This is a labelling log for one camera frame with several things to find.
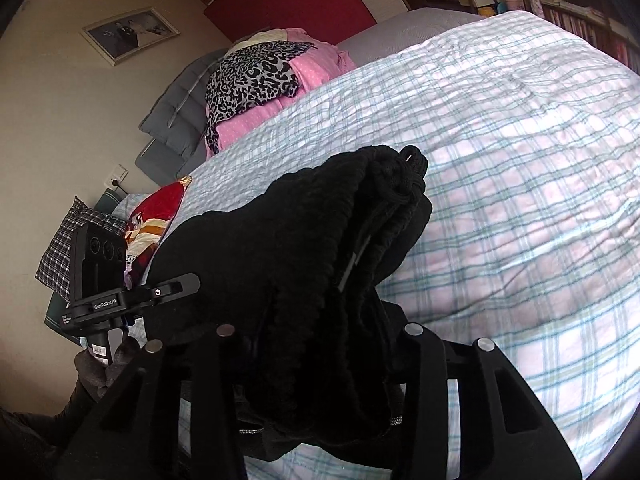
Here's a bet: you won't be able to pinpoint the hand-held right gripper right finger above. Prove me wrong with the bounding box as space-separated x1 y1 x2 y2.
380 302 583 480

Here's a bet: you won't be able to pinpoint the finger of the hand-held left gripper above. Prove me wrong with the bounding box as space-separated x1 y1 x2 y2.
125 272 202 318

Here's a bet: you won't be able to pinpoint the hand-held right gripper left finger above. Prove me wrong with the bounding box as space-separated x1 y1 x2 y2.
52 324 261 480

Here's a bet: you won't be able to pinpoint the black pants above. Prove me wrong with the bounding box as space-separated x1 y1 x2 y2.
142 145 435 463

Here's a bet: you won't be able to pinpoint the person's left forearm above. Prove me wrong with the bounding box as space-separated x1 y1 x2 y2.
0 375 101 480

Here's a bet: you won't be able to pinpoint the person's left hand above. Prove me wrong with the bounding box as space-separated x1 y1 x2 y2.
74 337 143 403

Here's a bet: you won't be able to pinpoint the dark checked pillow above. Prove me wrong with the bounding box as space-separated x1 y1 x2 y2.
35 196 128 306

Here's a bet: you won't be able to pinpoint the red floral printed blanket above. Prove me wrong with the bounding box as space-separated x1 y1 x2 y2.
120 175 193 291

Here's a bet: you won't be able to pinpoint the grey quilted cushion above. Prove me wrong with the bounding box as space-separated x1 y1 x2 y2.
140 49 232 157
135 139 203 187

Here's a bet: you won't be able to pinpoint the leopard print cloth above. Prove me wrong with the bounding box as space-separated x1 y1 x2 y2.
204 41 318 155

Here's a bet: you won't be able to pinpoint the plaid bed quilt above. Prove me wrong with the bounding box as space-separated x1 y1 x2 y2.
177 10 640 480

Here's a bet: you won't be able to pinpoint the pink dotted pillow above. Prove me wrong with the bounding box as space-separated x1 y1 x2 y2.
215 27 357 153

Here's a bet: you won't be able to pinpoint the pale yellow cloth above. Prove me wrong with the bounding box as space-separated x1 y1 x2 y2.
227 30 289 54

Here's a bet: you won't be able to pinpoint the grey bed sheet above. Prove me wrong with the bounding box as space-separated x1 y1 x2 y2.
336 7 488 67

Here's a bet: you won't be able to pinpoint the wooden bookshelf with books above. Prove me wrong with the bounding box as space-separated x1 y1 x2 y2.
520 0 640 71

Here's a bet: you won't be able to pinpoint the framed wall picture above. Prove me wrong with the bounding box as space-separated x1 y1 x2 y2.
81 6 181 67

